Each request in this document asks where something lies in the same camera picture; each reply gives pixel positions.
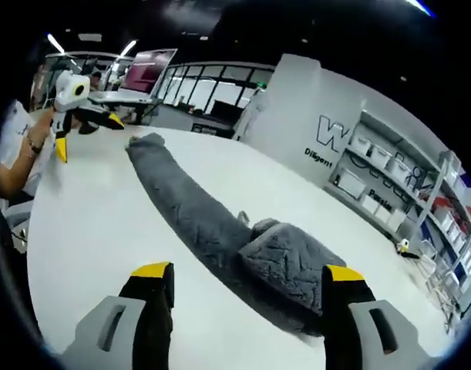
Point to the purple screen monitor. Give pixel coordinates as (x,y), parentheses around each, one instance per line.
(148,71)

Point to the grey towel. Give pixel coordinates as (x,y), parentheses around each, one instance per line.
(204,216)

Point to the rows of white storage bins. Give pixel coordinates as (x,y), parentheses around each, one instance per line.
(374,154)

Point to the yellow black tool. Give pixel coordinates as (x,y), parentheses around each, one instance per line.
(404,246)

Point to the grey metal shelf unit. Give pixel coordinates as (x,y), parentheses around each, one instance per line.
(424,200)

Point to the black framed glass partition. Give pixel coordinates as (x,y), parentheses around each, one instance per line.
(216,86)

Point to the white monitor desk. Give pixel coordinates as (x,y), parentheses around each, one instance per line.
(119,98)

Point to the person's own torso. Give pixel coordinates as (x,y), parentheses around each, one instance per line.
(15,123)

